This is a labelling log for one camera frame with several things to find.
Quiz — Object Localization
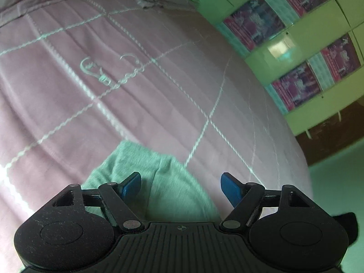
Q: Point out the green wardrobe with posters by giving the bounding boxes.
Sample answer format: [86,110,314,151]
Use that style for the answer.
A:
[192,0,363,135]

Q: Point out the dark brown wooden door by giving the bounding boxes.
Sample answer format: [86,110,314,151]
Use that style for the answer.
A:
[296,102,363,166]

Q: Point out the grey knit pants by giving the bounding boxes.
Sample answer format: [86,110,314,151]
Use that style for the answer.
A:
[81,141,221,222]

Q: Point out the pink checked bed sheet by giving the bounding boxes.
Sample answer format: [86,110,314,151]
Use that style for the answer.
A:
[1,0,312,272]

